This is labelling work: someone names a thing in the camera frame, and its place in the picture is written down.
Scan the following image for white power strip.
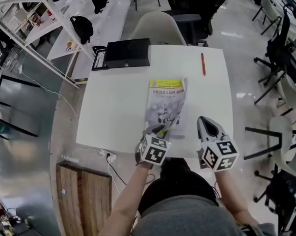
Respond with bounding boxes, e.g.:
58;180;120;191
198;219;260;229
100;148;118;162

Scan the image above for long white cable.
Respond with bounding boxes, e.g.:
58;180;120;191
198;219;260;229
19;66;79;120

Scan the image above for black box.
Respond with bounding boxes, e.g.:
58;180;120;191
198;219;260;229
104;38;151;69

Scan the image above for red pen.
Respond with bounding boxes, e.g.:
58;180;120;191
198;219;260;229
200;53;207;76

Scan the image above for white shell chair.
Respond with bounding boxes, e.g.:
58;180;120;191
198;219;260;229
129;11;188;46

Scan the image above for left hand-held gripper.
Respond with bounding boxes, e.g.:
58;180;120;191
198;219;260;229
135;124;172;169

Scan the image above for black office chair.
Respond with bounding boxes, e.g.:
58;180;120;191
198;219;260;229
162;0;231;48

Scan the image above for grey table with black legs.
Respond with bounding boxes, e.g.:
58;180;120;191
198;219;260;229
0;74;42;140

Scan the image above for black picture frame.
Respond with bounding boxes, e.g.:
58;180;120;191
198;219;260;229
91;45;109;71

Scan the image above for person's right forearm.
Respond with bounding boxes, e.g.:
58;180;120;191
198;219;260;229
213;170;261;229

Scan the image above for white metal shelf rack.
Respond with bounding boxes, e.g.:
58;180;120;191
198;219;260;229
0;0;133;88

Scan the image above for grey yellow cover book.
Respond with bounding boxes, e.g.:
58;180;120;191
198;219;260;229
144;77;188;139

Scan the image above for white chair with black legs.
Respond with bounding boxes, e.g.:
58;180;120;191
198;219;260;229
244;116;296;178

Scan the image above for wooden pallet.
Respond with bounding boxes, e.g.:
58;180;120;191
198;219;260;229
55;163;113;236

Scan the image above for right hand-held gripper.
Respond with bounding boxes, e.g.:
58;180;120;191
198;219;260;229
196;116;240;173

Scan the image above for person's black trousers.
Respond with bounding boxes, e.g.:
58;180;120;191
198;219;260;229
137;157;220;216

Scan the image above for black swivel chair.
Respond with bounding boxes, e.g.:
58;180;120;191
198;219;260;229
253;166;296;232
253;8;296;105

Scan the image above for person's left forearm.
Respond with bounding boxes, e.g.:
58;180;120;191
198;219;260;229
105;162;155;236

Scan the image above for group of black bags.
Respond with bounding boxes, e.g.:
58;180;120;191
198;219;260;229
41;0;114;45

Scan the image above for black cable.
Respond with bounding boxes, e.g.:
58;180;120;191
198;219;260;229
108;160;128;186

